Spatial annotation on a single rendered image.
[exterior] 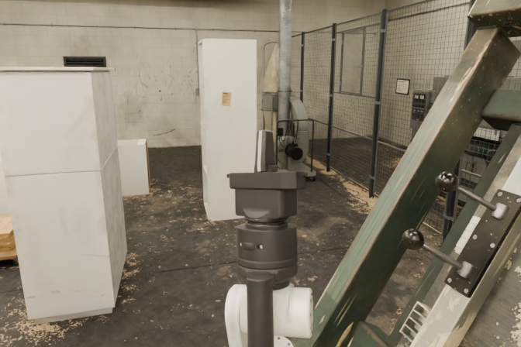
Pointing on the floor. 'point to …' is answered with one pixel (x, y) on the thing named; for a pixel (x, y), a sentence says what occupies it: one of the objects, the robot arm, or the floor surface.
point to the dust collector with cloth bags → (271, 111)
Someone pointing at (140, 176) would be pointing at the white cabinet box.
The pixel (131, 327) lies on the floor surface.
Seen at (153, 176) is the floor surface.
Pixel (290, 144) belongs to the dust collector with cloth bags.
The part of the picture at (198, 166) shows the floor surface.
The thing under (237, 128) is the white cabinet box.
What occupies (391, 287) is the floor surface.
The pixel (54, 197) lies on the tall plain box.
